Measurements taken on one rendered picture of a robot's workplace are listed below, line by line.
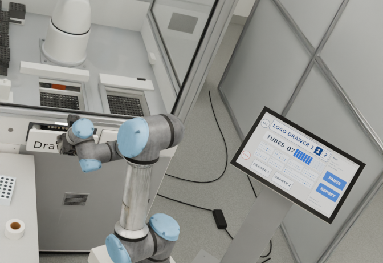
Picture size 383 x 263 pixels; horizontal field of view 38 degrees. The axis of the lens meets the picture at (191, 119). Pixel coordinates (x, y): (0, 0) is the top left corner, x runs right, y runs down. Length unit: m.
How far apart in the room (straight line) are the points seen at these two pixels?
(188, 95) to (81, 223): 0.92
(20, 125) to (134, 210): 0.81
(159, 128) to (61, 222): 1.30
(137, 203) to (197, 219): 1.81
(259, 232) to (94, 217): 0.84
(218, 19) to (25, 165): 1.02
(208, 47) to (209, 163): 1.84
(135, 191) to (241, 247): 1.23
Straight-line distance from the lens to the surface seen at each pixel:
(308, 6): 3.92
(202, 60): 2.37
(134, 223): 1.87
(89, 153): 2.06
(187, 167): 3.95
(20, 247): 2.20
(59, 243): 3.05
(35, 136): 2.42
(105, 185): 2.75
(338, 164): 2.56
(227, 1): 2.26
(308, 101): 3.71
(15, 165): 2.48
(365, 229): 4.32
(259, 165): 2.54
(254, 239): 2.87
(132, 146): 1.70
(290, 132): 2.56
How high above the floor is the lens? 2.47
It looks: 34 degrees down
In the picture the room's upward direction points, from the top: 23 degrees clockwise
